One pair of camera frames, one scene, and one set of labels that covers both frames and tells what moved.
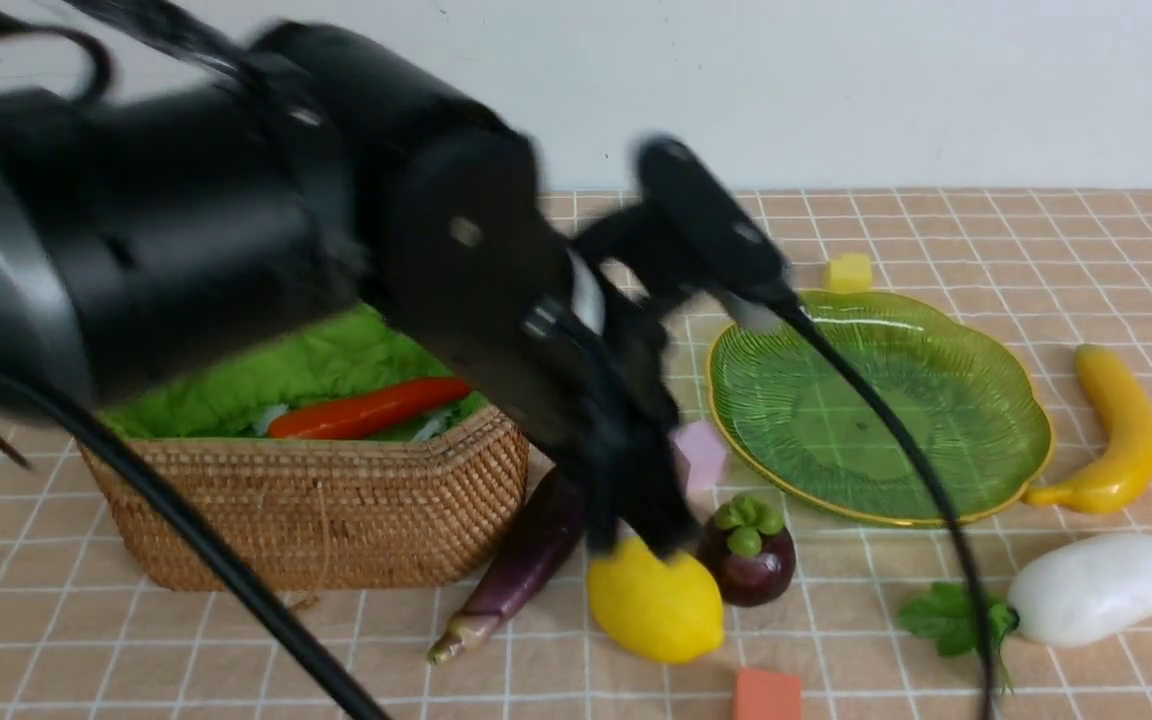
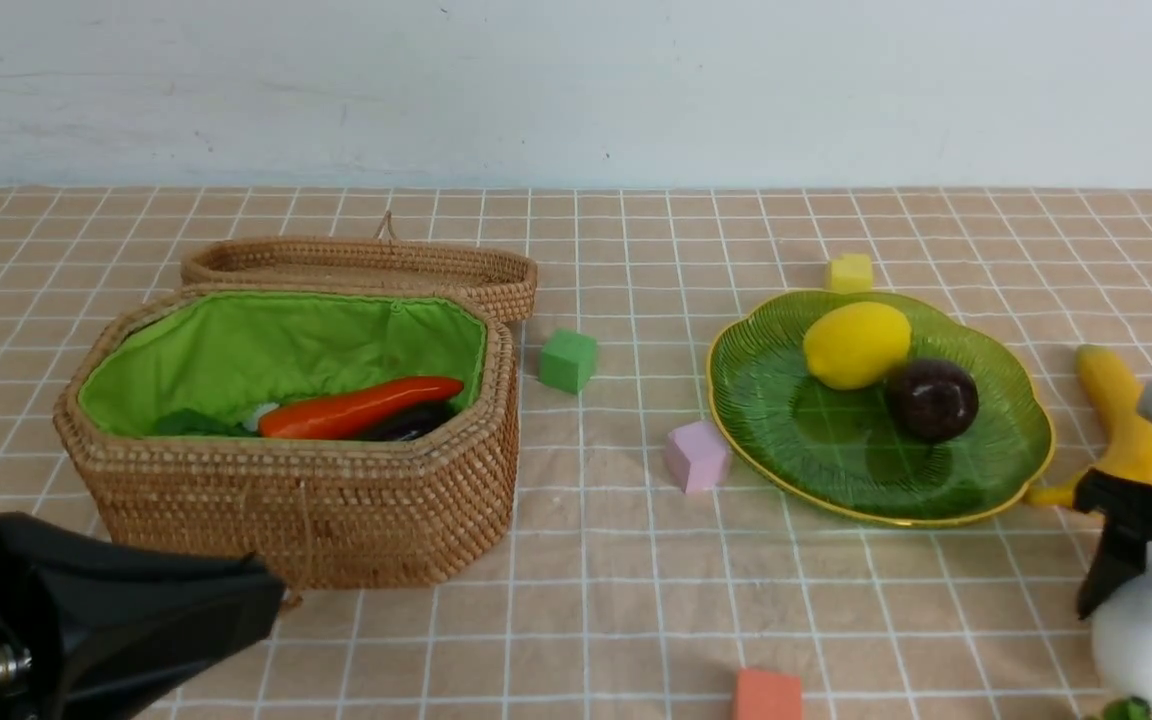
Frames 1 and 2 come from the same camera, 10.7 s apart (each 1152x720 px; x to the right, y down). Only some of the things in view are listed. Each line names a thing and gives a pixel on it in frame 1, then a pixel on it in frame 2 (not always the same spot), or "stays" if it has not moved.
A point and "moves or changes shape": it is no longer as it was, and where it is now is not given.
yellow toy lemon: (671, 611) → (856, 345)
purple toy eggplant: (534, 552) → (411, 424)
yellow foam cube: (852, 274) stays
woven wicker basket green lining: (421, 502) stays
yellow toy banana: (1128, 443) stays
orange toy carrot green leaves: (367, 410) moves or changes shape
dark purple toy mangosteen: (749, 544) → (931, 400)
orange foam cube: (767, 695) stays
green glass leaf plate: (794, 421) stays
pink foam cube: (698, 453) stays
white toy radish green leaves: (1072, 591) → (1151, 639)
